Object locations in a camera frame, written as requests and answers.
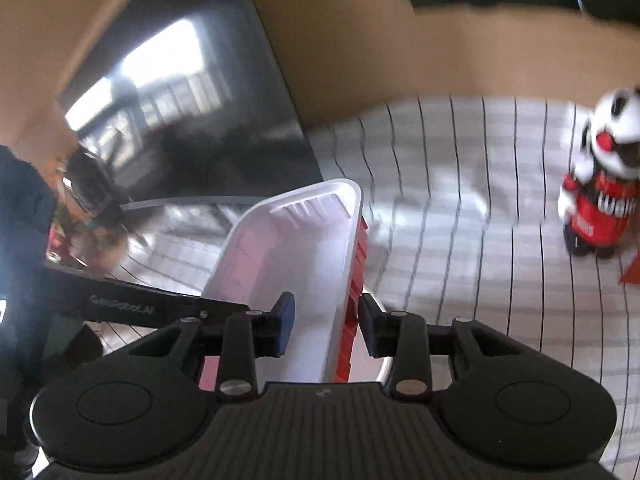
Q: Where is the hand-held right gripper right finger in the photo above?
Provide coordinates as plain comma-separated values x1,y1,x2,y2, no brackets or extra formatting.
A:
358,292,521,399

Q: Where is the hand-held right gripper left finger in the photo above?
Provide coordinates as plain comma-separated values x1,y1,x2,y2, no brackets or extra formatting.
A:
128,291,296,401

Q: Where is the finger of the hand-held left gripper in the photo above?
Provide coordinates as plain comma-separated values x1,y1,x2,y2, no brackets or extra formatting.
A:
180,295,252,325

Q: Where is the stainless steel bowl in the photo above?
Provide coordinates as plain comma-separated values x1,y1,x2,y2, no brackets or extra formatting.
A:
357,282,398,387

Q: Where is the white red rectangular tray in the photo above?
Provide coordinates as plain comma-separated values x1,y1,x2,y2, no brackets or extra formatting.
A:
199,178,372,386

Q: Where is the person's left hand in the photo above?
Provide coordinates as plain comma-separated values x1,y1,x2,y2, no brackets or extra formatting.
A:
67,220,132,273

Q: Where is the person's dark clothing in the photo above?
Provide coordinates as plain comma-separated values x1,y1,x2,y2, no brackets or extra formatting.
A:
0,145,58,480

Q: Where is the black white checkered tablecloth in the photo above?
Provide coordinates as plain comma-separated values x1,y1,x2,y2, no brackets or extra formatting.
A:
45,92,640,480

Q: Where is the black monitor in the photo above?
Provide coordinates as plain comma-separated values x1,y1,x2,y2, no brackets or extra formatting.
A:
56,0,327,211

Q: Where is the panda robot figurine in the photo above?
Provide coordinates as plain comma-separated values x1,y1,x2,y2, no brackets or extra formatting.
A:
557,87,640,261

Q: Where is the red snack box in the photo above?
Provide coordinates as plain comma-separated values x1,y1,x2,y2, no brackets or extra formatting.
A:
619,249,640,287

